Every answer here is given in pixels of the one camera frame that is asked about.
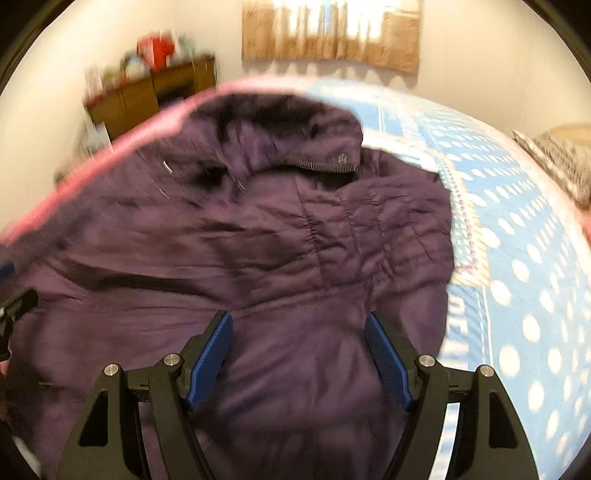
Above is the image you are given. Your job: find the purple quilted jacket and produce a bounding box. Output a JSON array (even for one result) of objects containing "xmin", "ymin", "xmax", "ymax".
[{"xmin": 1, "ymin": 94, "xmax": 454, "ymax": 479}]

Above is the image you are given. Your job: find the pink and blue bedspread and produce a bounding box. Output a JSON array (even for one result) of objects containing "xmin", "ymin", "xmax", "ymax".
[{"xmin": 1, "ymin": 78, "xmax": 590, "ymax": 479}]

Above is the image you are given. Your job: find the brown wooden desk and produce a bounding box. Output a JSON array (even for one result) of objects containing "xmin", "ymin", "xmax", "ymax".
[{"xmin": 83, "ymin": 54, "xmax": 216, "ymax": 140}]

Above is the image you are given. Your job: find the grey patterned pillow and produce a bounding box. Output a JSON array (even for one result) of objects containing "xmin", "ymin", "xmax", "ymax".
[{"xmin": 512, "ymin": 130, "xmax": 590, "ymax": 210}]

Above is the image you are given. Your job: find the red box on desk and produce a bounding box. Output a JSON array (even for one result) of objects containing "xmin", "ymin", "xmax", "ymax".
[{"xmin": 136, "ymin": 34, "xmax": 175, "ymax": 72}]

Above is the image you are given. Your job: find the far window curtain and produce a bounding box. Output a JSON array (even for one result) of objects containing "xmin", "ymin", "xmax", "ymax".
[{"xmin": 242, "ymin": 0, "xmax": 423, "ymax": 75}]

